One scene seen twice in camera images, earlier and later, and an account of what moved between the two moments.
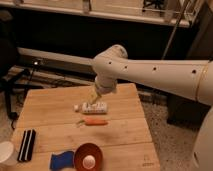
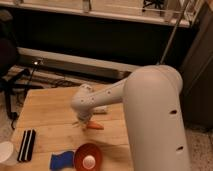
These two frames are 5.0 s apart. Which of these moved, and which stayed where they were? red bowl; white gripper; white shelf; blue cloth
Moved: white gripper
Stayed: white shelf; red bowl; blue cloth
